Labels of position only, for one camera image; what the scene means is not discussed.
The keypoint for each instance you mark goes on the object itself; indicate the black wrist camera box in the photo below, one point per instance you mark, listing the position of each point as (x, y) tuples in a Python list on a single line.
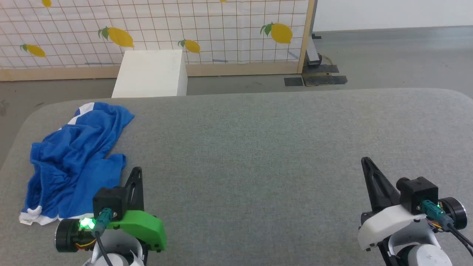
[(419, 194), (110, 201)]

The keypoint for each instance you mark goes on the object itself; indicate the lemon pattern partition screen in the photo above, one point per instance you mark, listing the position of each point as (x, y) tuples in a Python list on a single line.
[(147, 29)]

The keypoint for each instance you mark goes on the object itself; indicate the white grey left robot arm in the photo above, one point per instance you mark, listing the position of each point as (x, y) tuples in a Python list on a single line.
[(114, 251)]

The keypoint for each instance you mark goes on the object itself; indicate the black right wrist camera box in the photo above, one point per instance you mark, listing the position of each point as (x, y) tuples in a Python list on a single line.
[(419, 194)]

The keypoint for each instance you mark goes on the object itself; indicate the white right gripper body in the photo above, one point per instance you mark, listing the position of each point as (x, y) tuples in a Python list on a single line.
[(391, 223)]

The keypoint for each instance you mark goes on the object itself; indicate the grey metal partition support post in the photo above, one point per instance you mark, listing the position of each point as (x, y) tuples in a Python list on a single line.
[(313, 51)]

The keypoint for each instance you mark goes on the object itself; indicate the small black floor plate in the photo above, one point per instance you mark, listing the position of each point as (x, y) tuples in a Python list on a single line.
[(293, 81)]

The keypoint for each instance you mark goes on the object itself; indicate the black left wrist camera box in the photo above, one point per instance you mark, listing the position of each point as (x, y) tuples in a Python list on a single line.
[(110, 201)]

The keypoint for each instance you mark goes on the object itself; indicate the large black floor plate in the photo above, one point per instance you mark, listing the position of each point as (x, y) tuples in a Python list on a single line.
[(323, 75)]

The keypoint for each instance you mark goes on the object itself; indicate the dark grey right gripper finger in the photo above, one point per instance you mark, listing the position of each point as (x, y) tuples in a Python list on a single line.
[(386, 192), (370, 184)]

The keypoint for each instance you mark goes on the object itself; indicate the blue garment with white trim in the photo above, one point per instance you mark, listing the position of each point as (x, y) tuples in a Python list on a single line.
[(74, 155)]

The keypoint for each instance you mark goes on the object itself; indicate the white box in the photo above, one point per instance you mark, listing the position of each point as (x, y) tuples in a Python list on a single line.
[(151, 74)]

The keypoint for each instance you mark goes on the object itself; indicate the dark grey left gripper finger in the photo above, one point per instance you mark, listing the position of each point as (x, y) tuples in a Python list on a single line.
[(139, 192), (130, 188)]

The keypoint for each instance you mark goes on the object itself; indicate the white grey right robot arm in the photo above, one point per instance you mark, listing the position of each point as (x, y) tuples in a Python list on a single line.
[(421, 255)]

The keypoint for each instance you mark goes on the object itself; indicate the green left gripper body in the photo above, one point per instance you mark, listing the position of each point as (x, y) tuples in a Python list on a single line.
[(144, 227)]

